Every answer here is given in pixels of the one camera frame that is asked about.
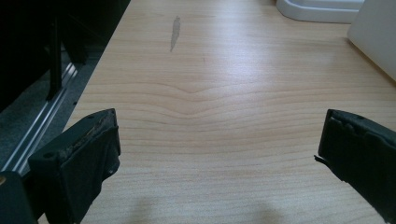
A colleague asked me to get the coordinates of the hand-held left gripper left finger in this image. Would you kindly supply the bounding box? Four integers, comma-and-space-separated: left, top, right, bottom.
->
27, 107, 121, 224

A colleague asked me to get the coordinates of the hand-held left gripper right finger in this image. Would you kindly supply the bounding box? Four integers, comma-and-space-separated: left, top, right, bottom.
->
313, 108, 396, 224

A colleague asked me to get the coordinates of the black metal stand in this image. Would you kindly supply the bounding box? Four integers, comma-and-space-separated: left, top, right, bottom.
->
46, 12, 64, 102

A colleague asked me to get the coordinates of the aluminium rail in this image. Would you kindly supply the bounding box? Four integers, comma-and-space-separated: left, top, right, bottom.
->
0, 62, 78, 175

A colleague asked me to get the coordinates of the white plastic tray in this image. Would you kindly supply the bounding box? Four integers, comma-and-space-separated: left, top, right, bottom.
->
275, 0, 366, 24

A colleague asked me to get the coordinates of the white box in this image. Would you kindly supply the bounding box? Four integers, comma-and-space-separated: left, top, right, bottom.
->
346, 0, 396, 82

